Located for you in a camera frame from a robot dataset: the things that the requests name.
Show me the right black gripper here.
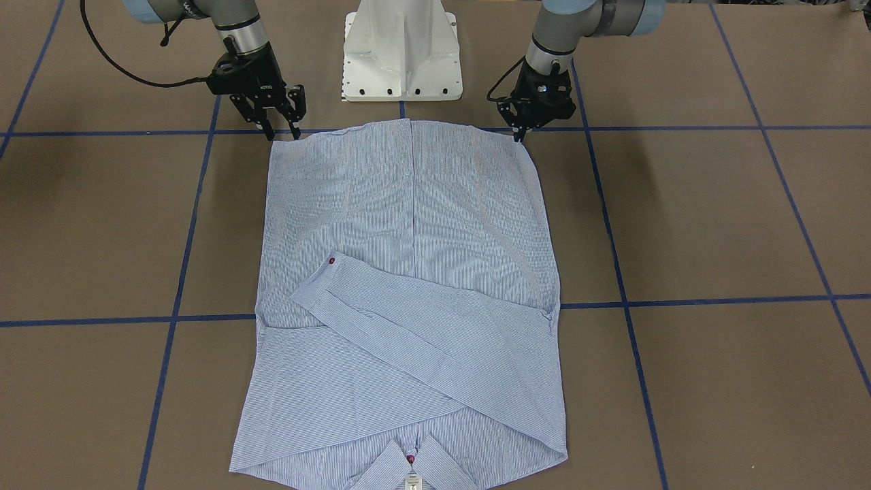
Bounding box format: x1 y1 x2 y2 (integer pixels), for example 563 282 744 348
206 42 307 142

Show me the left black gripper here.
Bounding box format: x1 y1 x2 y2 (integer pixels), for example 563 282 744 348
497 59 576 143

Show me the light blue striped shirt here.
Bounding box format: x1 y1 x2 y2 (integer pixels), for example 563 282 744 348
229 120 568 489

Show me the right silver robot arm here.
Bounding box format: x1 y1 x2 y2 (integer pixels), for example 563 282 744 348
124 1 307 140

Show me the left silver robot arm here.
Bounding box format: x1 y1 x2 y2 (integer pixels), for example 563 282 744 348
487 1 667 143

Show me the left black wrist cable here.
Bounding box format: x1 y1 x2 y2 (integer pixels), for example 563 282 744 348
486 57 529 104

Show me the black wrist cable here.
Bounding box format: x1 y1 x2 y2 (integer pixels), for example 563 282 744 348
486 57 529 104
79 0 225 88

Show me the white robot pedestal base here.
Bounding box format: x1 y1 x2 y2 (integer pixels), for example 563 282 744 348
342 1 464 102

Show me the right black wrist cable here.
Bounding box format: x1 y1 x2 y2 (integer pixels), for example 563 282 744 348
79 0 225 88

